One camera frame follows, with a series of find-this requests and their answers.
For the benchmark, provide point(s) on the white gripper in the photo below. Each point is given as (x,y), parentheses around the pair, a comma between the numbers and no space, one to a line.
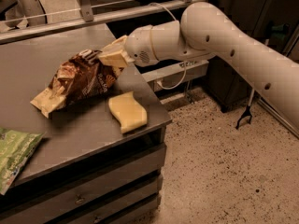
(138,46)

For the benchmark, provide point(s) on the brown chip bag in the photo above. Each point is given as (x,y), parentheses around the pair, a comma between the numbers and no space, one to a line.
(81,77)

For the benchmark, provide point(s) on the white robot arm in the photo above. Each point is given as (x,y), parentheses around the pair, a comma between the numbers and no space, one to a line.
(181,40)

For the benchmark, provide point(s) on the yellow sponge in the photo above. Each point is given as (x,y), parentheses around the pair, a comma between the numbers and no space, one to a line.
(128,111)

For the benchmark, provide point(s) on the green chip bag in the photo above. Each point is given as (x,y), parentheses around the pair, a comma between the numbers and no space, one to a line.
(16,148)

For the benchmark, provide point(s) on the grey drawer unit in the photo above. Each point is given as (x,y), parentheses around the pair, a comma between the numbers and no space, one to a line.
(115,185)

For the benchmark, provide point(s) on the black reacher grabber tool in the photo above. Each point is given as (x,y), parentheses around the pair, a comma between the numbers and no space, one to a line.
(247,112)

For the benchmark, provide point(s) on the dark grey cabinet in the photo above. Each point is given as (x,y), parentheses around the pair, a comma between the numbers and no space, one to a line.
(272,75)

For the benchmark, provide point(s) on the grey metal rail frame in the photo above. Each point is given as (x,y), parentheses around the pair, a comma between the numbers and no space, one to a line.
(30,57)

